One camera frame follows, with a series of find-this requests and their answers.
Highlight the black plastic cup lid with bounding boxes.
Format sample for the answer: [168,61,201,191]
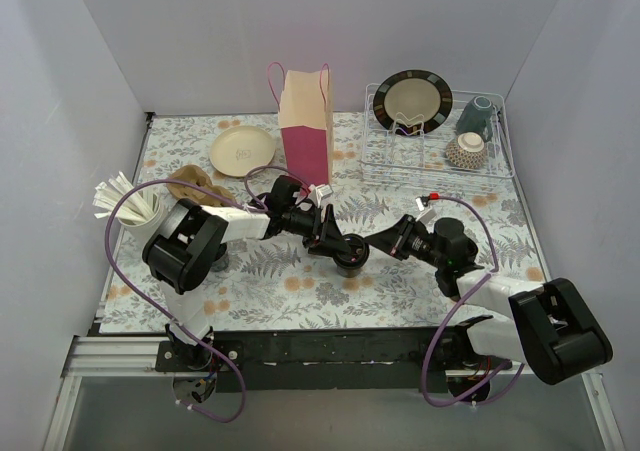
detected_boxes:
[333,233,370,270]

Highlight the black printed coffee cup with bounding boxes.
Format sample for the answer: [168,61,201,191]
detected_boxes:
[337,266,362,279]

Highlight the pink paper gift bag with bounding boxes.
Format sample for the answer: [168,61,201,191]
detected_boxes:
[272,64,334,186]

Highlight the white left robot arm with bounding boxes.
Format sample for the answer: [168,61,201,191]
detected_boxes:
[142,175,358,371]

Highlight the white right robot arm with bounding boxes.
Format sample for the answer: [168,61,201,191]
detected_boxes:
[365,215,613,385]

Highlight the cream round plate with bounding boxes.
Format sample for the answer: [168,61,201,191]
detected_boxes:
[209,125,276,177]

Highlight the stack of black cups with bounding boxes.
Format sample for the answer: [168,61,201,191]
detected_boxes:
[211,250,229,272]

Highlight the brown cardboard cup carrier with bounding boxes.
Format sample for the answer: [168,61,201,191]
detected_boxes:
[166,165,235,207]

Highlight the patterned ceramic bowl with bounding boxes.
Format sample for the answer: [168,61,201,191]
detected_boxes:
[445,132,488,170]

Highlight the grey blue mug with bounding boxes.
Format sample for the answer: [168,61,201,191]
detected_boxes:
[455,95,495,140]

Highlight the dark rimmed dinner plate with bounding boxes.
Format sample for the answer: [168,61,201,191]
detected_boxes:
[372,69,454,136]

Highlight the white straw holder cup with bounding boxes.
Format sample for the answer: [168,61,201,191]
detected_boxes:
[118,193,167,247]

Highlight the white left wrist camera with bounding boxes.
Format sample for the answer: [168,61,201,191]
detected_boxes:
[308,184,333,207]

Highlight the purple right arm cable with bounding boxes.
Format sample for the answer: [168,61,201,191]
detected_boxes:
[420,193,524,408]

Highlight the white wire dish rack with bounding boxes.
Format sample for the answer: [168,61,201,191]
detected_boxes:
[360,83,515,189]

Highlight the black table edge rail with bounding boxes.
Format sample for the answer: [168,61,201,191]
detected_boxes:
[154,328,566,392]

